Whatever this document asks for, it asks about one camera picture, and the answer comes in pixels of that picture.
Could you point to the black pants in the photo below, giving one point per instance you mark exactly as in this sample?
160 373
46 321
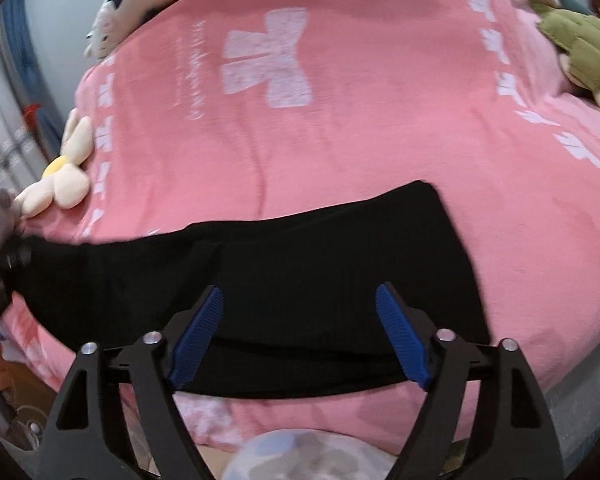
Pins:
305 270

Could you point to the person's knee in patterned trousers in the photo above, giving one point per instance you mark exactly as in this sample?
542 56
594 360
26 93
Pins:
305 457

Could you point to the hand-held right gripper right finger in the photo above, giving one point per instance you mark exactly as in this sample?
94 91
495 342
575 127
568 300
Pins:
400 335

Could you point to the blue curtain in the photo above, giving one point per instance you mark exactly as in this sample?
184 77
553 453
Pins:
27 45

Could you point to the pink bow-print blanket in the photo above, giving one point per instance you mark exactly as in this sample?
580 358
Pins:
355 120

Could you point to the dark pillow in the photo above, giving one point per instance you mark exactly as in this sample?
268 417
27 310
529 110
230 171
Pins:
575 0

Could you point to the small red tag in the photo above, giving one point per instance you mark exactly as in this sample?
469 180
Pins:
31 111

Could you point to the white cat plush toy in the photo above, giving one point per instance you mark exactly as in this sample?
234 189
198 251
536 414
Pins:
120 15

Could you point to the teddy bear in green jacket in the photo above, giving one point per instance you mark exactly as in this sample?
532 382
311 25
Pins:
585 50

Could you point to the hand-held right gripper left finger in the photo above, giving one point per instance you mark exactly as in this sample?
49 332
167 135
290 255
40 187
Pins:
197 335

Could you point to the cream flower plush toy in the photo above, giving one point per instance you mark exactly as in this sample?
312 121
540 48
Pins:
62 180

